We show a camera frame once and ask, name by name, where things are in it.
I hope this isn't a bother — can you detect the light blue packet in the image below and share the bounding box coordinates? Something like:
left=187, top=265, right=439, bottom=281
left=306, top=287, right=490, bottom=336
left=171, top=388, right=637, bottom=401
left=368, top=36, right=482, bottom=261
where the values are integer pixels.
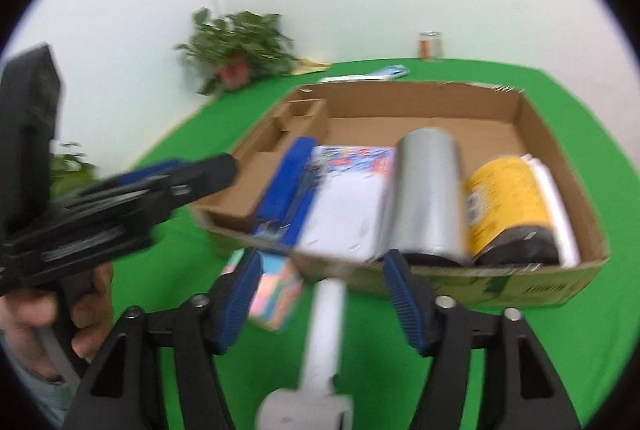
left=370, top=64, right=410, bottom=79

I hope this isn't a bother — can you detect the small glass jar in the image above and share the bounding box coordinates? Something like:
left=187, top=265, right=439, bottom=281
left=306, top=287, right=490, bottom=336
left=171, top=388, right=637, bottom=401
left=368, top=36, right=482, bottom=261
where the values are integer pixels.
left=418, top=31, right=445, bottom=60

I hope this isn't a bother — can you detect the yellow cloth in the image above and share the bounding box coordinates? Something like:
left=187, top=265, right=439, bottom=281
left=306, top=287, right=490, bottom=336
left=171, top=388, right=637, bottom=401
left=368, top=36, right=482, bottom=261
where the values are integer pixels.
left=291, top=58, right=332, bottom=76

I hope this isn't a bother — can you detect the colourful board game box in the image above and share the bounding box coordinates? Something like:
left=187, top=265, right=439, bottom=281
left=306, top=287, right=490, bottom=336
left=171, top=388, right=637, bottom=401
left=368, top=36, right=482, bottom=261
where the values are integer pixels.
left=312, top=145, right=397, bottom=185

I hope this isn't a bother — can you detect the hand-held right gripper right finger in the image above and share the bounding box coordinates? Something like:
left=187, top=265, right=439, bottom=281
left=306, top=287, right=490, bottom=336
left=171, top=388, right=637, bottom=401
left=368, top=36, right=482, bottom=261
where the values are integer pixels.
left=384, top=250, right=581, bottom=430

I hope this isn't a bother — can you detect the yellow jar with black lid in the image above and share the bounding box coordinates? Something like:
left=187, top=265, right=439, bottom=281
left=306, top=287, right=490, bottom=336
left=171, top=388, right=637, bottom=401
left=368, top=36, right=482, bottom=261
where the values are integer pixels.
left=464, top=156, right=561, bottom=267

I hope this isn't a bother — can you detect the cardboard box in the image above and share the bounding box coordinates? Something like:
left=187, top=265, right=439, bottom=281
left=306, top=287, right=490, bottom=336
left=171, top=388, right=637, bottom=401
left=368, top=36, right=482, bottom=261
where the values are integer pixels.
left=190, top=81, right=611, bottom=311

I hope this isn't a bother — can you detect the small potted plant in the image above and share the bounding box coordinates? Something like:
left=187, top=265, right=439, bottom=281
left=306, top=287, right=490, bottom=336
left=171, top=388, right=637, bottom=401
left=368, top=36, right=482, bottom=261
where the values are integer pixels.
left=174, top=8, right=298, bottom=96

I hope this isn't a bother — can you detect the white packet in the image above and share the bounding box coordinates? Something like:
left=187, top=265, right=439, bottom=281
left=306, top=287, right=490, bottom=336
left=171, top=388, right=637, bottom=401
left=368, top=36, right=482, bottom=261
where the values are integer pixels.
left=297, top=175, right=388, bottom=263

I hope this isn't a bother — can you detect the silver metal can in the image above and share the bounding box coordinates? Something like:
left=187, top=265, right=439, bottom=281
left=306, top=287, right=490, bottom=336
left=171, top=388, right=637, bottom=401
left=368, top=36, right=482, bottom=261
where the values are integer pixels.
left=382, top=127, right=473, bottom=268

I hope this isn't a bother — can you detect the person's left hand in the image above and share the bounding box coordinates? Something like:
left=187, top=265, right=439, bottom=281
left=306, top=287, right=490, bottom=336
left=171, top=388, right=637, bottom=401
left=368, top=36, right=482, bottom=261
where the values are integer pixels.
left=0, top=262, right=115, bottom=361

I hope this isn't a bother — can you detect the white spray bottle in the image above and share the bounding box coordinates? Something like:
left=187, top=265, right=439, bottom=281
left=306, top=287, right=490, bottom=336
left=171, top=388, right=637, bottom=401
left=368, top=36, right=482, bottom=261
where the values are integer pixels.
left=520, top=153, right=582, bottom=268

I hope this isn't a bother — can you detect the large leafy plant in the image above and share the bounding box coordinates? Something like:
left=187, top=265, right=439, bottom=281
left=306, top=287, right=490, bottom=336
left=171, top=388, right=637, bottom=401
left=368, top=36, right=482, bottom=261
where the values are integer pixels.
left=49, top=142, right=96, bottom=198

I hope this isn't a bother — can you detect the blue stapler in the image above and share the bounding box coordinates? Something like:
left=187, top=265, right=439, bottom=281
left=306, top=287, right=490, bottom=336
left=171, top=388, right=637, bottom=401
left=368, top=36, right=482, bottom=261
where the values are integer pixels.
left=252, top=137, right=321, bottom=255

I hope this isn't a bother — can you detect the person's left forearm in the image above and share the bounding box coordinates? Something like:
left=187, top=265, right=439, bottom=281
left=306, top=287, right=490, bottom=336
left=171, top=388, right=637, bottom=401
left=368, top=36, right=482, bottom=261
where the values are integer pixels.
left=2, top=332, right=76, bottom=426

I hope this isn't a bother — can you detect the pastel puzzle cube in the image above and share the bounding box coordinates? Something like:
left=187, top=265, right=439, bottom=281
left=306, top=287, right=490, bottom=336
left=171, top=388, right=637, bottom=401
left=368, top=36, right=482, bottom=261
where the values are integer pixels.
left=220, top=247, right=305, bottom=333

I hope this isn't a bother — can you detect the white handheld device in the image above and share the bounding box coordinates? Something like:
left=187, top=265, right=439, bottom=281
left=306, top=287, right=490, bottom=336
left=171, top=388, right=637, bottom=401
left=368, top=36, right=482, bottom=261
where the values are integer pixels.
left=254, top=279, right=357, bottom=430

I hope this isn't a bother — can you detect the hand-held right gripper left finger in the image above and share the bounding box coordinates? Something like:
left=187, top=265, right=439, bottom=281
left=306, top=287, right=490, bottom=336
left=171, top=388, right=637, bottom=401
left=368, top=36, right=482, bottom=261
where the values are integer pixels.
left=62, top=250, right=263, bottom=430

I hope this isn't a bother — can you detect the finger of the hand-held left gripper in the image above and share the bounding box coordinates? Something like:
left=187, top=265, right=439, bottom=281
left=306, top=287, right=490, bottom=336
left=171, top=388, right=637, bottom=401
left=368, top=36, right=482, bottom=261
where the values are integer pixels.
left=60, top=154, right=240, bottom=223
left=50, top=159, right=186, bottom=207

